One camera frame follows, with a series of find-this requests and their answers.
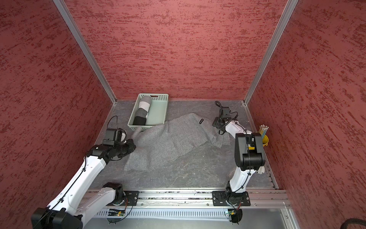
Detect grey cloth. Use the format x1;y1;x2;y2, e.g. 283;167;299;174
124;113;230;172

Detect black white checkered scarf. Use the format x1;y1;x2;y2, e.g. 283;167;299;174
133;95;153;126

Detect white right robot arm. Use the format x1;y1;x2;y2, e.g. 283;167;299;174
213;117;265;205

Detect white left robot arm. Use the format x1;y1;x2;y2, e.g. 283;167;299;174
31;139;136;229

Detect pale green plastic basket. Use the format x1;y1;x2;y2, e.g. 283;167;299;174
128;93;169;131

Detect colored pencils bundle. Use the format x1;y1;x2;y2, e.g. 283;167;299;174
258;125;269;138

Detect yellow pencil bucket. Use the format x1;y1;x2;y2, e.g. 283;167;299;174
262;135;269;147

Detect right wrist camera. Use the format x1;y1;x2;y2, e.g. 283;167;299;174
220;107;231;119

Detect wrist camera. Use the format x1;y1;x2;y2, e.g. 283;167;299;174
220;107;231;119
103;128;126;147

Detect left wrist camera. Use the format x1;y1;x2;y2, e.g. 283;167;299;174
103;128;126;147

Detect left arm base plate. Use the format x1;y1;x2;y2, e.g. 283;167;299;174
124;190;140;206

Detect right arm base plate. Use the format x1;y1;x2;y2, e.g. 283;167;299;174
212;191;251;207

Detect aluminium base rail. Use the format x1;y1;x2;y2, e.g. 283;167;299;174
82;188;292;210

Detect right corner aluminium post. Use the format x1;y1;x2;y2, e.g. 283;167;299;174
243;0;300;104

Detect corner aluminium post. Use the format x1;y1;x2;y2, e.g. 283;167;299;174
243;0;300;104
52;0;118;105

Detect left corner aluminium post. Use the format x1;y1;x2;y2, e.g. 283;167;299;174
52;0;118;105

